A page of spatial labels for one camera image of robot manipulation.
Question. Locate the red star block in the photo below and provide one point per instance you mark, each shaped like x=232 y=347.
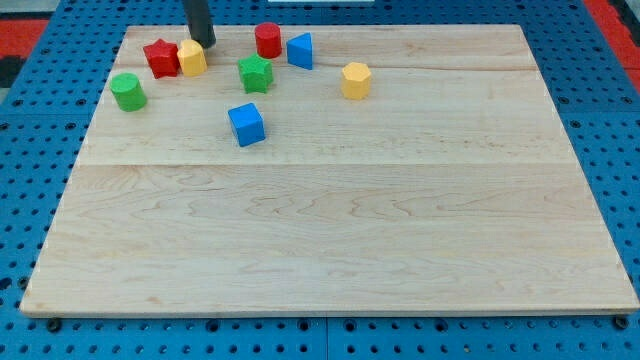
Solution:
x=162 y=58

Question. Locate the red cylinder block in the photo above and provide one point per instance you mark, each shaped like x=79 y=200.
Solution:
x=268 y=40

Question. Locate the light wooden board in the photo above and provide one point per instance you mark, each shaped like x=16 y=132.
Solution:
x=452 y=189

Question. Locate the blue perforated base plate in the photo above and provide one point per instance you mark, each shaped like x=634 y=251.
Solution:
x=47 y=111

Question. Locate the yellow heart block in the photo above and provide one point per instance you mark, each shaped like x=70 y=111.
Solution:
x=191 y=58

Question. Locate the yellow hexagon block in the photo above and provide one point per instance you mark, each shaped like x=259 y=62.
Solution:
x=355 y=81

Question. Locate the green star block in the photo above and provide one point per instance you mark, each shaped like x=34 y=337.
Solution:
x=255 y=73

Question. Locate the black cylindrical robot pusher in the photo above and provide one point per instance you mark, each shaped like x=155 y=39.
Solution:
x=199 y=22

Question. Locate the blue triangle block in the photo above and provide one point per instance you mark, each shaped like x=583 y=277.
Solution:
x=300 y=51

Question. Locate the green cylinder block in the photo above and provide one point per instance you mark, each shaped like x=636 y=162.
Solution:
x=127 y=91

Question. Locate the blue cube block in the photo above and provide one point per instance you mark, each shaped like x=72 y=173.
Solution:
x=247 y=124

